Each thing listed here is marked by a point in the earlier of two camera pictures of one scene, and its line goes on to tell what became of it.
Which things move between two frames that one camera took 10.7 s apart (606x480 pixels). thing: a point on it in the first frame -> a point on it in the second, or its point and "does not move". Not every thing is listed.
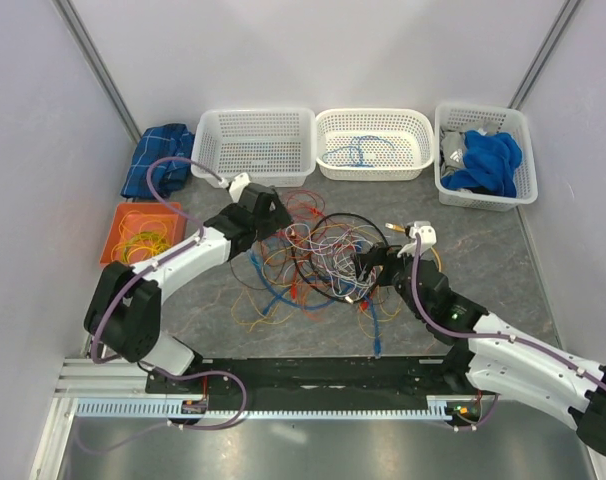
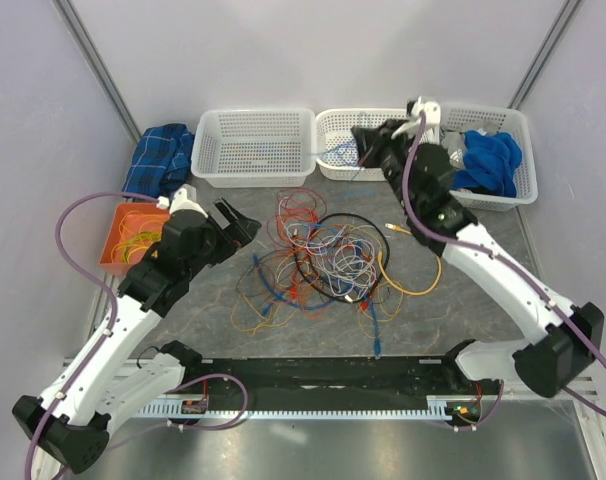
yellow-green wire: x=147 y=239 does not move
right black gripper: x=379 y=254 -> x=373 y=141
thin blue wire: x=350 y=156 does not move
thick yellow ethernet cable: x=139 y=237 does not move
